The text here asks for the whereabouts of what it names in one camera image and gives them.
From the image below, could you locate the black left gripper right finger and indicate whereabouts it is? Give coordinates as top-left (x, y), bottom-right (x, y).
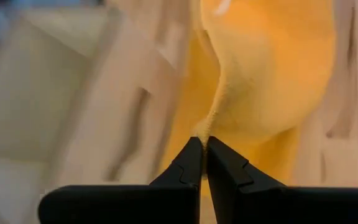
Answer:
top-left (206, 135), bottom-right (358, 224)

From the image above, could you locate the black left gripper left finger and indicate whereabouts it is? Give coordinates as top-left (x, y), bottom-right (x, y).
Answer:
top-left (38, 136), bottom-right (203, 224)

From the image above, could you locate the yellow towel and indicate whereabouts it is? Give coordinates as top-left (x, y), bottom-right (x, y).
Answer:
top-left (158, 0), bottom-right (337, 200)

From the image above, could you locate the beige fabric storage box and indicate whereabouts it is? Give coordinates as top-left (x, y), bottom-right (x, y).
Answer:
top-left (0, 7), bottom-right (117, 162)

